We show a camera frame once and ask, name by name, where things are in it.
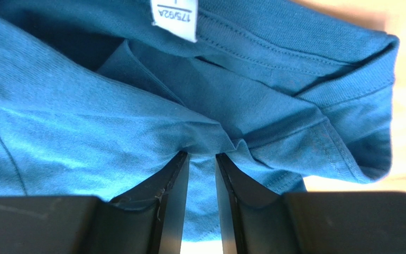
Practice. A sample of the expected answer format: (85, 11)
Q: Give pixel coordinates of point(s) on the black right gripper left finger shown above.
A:
(145, 219)

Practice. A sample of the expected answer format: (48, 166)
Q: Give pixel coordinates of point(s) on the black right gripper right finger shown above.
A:
(254, 219)

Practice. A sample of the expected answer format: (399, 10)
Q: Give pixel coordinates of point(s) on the teal blue t shirt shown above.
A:
(94, 99)

